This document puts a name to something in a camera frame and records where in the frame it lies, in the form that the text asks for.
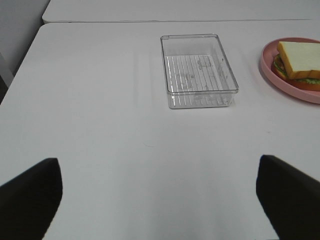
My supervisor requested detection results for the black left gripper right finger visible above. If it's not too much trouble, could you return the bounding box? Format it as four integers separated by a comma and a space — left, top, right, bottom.
255, 155, 320, 240

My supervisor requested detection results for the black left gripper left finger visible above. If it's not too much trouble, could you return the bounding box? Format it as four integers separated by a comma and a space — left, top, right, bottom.
0, 158, 63, 240

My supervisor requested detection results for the bacon strip from tray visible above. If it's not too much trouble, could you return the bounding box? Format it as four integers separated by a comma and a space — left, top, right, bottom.
273, 54, 287, 76

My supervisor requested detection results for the green lettuce leaf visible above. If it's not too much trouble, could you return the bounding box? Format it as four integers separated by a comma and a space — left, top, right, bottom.
271, 59, 320, 85

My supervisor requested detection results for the toast bread slice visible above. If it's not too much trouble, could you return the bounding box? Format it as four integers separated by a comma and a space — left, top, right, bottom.
277, 41, 320, 80
284, 80, 320, 92

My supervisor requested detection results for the pink round plate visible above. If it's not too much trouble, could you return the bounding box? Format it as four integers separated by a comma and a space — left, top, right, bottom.
259, 37, 320, 104

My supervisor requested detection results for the clear plastic left tray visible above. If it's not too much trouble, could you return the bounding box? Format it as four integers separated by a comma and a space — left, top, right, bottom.
160, 34, 239, 109

